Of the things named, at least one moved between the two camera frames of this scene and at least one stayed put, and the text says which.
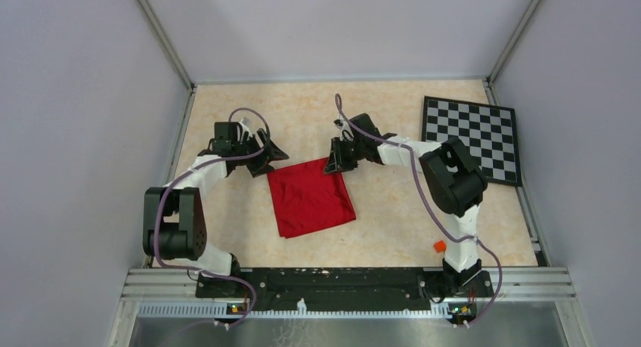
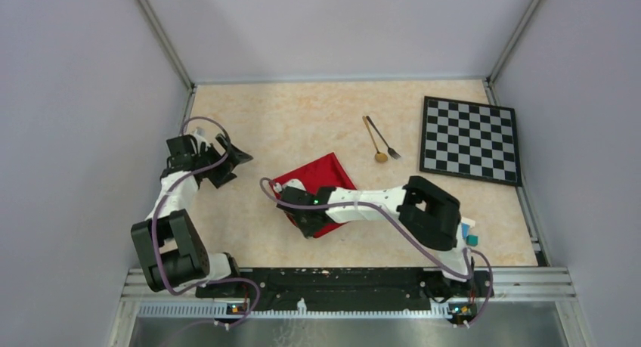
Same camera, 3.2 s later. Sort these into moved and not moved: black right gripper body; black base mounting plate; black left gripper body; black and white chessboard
Moved: black left gripper body; black right gripper body
Not moved: black base mounting plate; black and white chessboard
